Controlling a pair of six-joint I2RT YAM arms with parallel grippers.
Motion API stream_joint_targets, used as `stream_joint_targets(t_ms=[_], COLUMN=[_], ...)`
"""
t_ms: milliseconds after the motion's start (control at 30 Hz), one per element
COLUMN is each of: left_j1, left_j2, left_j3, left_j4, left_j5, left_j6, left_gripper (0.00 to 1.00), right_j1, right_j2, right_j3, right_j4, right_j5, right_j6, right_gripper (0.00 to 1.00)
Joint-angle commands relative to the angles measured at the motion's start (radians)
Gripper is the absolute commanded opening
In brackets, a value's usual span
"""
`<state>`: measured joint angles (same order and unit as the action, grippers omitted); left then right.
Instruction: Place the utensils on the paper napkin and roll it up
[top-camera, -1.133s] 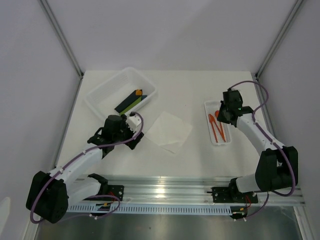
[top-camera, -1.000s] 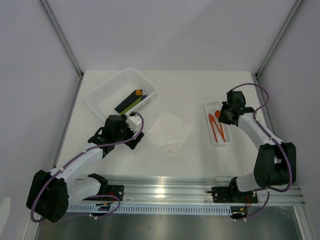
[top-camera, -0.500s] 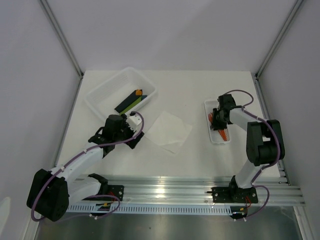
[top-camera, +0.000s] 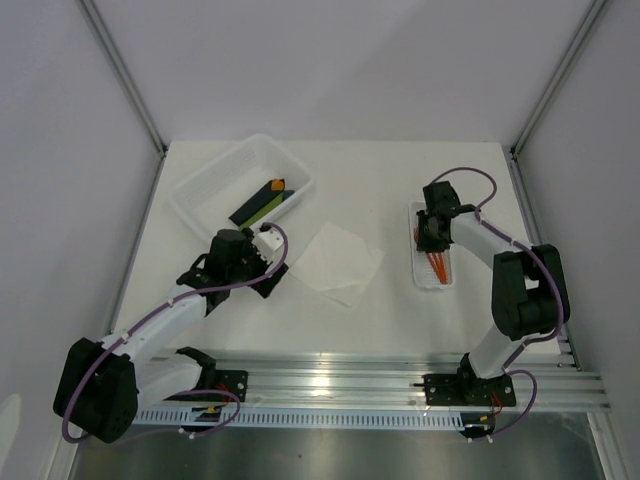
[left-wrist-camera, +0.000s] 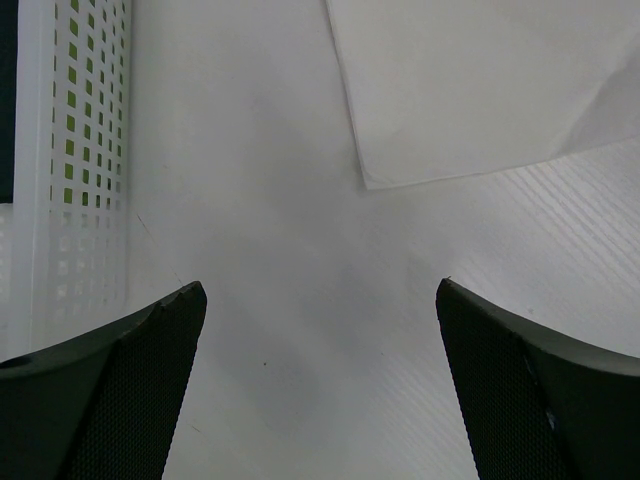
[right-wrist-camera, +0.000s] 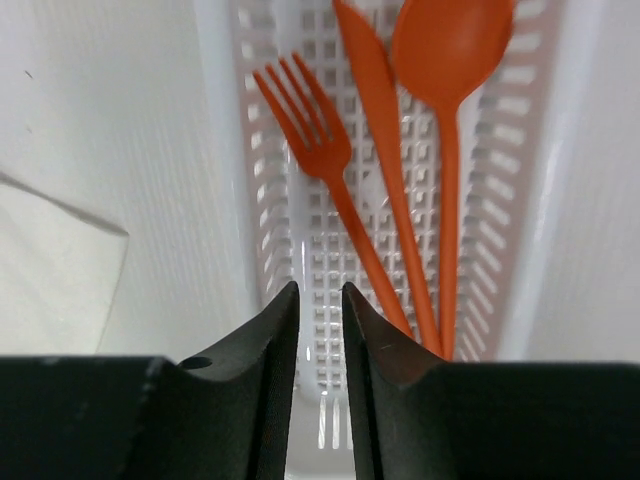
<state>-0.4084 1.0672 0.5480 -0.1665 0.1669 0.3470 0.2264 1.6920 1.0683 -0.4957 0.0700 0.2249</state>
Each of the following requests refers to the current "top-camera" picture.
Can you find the right aluminium frame post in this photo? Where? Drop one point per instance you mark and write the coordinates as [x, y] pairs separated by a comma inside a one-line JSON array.
[[560, 74]]

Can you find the left aluminium frame post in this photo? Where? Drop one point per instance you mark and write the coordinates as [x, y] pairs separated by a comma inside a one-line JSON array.
[[114, 58]]

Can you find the large white plastic basket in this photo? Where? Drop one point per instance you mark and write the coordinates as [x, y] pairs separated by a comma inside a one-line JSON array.
[[205, 200]]

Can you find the aluminium mounting rail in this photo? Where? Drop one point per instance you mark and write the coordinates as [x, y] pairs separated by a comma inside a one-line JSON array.
[[391, 382]]

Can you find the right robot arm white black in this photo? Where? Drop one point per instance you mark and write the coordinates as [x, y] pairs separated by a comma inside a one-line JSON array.
[[529, 300]]

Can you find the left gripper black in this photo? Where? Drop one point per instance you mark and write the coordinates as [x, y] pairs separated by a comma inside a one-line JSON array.
[[250, 249]]

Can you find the white slotted cable duct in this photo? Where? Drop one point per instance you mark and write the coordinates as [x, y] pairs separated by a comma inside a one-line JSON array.
[[201, 417]]

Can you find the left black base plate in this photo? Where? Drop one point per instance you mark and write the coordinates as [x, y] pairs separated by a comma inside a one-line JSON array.
[[234, 381]]

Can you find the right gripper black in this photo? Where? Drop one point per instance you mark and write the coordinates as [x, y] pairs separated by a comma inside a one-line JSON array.
[[423, 243]]

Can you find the orange plastic knife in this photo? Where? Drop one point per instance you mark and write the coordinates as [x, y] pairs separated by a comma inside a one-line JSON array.
[[438, 265]]

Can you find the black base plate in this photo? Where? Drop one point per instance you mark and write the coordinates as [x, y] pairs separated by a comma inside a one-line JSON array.
[[451, 390], [234, 381]]

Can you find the orange plastic spoon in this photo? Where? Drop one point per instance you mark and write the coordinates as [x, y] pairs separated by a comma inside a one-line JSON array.
[[445, 274]]

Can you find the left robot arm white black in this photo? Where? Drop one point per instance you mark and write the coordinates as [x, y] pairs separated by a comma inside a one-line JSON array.
[[106, 382]]

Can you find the white paper napkin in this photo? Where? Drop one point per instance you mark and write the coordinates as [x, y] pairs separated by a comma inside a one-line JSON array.
[[338, 264]]

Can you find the green rolled napkin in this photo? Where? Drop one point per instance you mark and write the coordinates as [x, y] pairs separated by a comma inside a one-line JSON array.
[[267, 208]]

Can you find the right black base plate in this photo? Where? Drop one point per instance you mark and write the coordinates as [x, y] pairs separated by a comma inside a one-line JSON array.
[[451, 390]]

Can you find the right side aluminium rail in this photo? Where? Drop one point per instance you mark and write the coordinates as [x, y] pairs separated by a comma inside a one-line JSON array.
[[545, 258]]

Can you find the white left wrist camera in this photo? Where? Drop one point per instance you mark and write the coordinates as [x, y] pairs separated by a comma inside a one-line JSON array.
[[269, 244]]

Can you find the aluminium frame post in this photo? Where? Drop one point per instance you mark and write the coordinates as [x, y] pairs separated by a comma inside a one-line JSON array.
[[560, 74], [114, 58]]

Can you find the orange plastic fork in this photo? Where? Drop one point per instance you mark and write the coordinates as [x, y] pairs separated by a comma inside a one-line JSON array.
[[430, 265]]

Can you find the dark navy rolled napkin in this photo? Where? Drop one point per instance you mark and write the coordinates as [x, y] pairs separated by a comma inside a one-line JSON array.
[[265, 194]]

